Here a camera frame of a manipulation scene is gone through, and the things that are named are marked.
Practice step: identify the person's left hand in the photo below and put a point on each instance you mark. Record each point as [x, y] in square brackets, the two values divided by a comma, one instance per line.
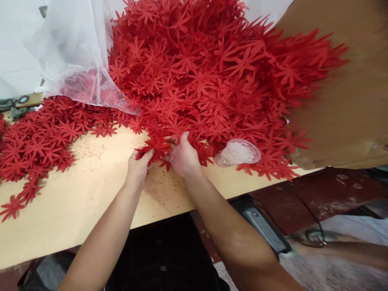
[137, 168]

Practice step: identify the person's right hand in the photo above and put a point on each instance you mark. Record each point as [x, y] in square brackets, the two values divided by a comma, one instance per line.
[183, 160]

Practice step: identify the person's left fingers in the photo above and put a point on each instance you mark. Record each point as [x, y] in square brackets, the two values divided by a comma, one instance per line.
[146, 154]

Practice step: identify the red flower cutout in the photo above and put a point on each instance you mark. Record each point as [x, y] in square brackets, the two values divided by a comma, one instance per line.
[156, 146]

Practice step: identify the clear plastic cup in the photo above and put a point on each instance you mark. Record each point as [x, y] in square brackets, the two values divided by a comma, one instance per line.
[238, 153]

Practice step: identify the pile of red flower shapes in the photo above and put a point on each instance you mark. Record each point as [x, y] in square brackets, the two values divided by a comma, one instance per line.
[212, 82]

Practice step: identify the person's body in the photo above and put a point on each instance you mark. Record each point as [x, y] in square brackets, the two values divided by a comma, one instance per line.
[163, 257]

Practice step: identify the spread of red petal shapes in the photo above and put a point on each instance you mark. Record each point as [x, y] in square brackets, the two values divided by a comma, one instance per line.
[42, 133]

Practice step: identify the clear plastic bag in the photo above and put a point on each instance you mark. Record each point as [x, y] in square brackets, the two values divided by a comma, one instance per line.
[75, 51]

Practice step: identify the black mesh device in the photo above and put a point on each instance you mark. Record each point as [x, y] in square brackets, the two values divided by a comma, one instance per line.
[260, 224]

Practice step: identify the brown cardboard sheet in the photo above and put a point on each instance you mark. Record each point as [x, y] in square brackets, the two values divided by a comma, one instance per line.
[339, 88]

